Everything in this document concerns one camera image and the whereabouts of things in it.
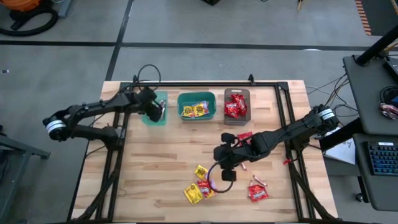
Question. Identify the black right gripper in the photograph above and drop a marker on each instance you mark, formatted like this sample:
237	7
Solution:
227	154

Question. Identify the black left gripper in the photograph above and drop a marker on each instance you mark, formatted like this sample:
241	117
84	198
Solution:
149	104

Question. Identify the red candy pack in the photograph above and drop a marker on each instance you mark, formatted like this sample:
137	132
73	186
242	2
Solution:
204	187
257	193
230	115
230	107
242	107
237	98
244	136

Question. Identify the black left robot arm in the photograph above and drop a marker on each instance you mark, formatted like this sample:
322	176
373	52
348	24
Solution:
93	107

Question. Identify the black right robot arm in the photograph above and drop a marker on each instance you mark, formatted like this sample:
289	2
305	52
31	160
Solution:
295	130

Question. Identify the candy wrapper pile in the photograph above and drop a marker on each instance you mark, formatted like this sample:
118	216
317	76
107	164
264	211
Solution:
388	110

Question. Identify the light teal translucent bin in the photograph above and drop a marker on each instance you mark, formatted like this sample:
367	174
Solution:
149	122

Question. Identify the grey translucent plastic bin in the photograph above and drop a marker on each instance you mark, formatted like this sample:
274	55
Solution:
237	122

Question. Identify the dark green plastic bin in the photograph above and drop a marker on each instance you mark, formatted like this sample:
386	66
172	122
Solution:
196	99

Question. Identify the black desk leg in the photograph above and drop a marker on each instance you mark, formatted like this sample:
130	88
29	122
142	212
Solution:
339	137

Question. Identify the white paper sheet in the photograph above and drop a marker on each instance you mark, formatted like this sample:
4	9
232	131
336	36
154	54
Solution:
342	152

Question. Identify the black floor object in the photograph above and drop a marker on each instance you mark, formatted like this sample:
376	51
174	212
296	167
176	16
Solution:
211	2

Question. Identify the black caster wheel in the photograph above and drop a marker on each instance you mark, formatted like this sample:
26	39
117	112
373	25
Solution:
359	197

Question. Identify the grey desk with devices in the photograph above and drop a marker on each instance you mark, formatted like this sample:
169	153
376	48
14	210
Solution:
363	93

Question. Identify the grey desk with keyboard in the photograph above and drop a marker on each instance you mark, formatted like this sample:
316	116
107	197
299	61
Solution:
373	186

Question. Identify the backlit black keyboard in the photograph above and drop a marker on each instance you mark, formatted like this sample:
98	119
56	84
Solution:
384	158

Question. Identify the grey metal stand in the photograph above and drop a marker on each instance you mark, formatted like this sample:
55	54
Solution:
12	186

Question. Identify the orange shop vacuum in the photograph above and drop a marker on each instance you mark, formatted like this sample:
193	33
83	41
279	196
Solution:
21	3

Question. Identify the wooden stick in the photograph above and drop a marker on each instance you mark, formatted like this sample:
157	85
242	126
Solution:
300	4

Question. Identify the black desk device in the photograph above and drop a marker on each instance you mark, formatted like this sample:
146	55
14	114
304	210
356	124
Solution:
392	70

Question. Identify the black pole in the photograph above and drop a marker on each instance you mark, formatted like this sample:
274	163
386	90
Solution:
379	43

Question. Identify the dark mat striped edge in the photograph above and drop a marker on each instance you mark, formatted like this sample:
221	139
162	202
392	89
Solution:
382	18

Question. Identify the black table frame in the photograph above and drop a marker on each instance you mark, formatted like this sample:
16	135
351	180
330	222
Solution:
202	84

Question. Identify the red frame tag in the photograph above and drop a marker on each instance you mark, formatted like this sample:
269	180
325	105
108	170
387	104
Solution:
287	161

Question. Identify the grey metal post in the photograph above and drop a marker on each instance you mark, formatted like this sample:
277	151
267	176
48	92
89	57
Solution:
63	7

